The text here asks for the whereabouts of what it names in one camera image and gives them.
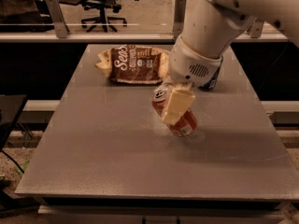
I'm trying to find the right metal railing post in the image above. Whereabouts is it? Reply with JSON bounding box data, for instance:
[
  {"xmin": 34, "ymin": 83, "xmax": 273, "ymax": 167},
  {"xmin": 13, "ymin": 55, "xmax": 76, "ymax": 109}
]
[{"xmin": 247, "ymin": 19, "xmax": 264, "ymax": 38}]

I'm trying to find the glass railing panel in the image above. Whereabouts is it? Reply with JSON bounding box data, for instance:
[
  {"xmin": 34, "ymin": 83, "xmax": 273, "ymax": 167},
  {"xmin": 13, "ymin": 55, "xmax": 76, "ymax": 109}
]
[{"xmin": 1, "ymin": 0, "xmax": 296, "ymax": 38}]

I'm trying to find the black office chair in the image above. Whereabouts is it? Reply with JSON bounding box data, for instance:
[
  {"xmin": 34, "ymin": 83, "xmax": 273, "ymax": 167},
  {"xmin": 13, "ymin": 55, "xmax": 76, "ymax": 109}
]
[{"xmin": 58, "ymin": 0, "xmax": 128, "ymax": 34}]

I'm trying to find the brown chip bag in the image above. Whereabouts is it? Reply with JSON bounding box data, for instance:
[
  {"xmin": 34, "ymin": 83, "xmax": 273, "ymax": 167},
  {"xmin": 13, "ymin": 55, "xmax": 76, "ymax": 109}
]
[{"xmin": 96, "ymin": 45, "xmax": 170, "ymax": 85}]

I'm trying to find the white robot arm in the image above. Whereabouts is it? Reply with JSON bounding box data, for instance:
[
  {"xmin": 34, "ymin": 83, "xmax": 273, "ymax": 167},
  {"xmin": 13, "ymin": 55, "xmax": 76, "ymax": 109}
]
[{"xmin": 162, "ymin": 0, "xmax": 299, "ymax": 125}]

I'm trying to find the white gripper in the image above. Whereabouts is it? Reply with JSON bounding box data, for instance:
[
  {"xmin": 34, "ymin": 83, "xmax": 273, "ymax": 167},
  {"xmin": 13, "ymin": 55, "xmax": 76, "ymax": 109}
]
[{"xmin": 161, "ymin": 35, "xmax": 222, "ymax": 125}]

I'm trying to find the middle metal railing post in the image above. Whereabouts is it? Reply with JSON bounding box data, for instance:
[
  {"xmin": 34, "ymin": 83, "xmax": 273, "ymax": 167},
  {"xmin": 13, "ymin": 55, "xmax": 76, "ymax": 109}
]
[{"xmin": 173, "ymin": 0, "xmax": 187, "ymax": 38}]

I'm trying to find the metal railing post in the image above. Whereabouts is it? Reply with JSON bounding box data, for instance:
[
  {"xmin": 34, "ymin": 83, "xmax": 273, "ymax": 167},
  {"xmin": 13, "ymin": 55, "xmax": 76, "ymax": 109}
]
[
  {"xmin": 247, "ymin": 19, "xmax": 264, "ymax": 38},
  {"xmin": 45, "ymin": 0, "xmax": 68, "ymax": 38},
  {"xmin": 173, "ymin": 0, "xmax": 187, "ymax": 38}
]

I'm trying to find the left metal railing post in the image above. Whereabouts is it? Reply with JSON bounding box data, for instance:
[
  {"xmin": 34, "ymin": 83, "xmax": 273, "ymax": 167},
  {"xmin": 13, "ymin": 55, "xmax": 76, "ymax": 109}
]
[{"xmin": 45, "ymin": 0, "xmax": 68, "ymax": 38}]

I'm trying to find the red coke can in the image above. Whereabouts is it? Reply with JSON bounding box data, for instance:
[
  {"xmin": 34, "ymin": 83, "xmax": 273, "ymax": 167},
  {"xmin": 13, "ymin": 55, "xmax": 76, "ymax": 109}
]
[{"xmin": 151, "ymin": 84, "xmax": 197, "ymax": 137}]

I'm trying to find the blue soda can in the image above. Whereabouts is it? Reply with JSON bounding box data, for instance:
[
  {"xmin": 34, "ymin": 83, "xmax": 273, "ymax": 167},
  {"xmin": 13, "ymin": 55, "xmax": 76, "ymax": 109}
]
[{"xmin": 199, "ymin": 66, "xmax": 221, "ymax": 91}]

